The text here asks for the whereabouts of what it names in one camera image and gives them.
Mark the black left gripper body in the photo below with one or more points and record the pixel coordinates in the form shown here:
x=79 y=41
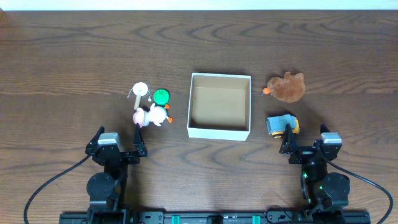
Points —
x=125 y=155

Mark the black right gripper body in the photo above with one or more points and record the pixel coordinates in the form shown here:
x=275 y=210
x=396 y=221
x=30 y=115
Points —
x=306 y=150

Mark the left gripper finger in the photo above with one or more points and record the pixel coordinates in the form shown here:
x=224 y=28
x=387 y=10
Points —
x=138 y=141
x=94 y=140

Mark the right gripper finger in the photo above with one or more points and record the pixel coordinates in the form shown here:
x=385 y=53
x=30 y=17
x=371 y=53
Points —
x=289 y=143
x=324 y=129

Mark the yellow grey toy truck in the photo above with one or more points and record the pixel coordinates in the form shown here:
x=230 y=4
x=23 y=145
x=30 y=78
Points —
x=276 y=125

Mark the pink white duck toy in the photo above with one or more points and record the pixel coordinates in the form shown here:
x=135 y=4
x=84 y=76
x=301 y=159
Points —
x=156 y=115

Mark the brown plush toy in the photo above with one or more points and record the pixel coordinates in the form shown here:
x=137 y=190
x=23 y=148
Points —
x=287 y=89

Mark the green round plastic disc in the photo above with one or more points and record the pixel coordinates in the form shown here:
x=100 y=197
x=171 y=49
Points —
x=161 y=97

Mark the white wooden rattle drum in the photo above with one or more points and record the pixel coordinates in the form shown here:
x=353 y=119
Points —
x=139 y=89

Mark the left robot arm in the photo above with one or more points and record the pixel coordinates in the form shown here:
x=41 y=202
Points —
x=107 y=188

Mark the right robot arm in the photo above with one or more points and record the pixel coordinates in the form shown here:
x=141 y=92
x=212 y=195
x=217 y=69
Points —
x=326 y=192

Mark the white cardboard box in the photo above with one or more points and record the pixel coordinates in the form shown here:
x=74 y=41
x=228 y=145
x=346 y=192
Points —
x=219 y=107

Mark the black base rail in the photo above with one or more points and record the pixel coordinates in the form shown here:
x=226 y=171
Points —
x=270 y=216

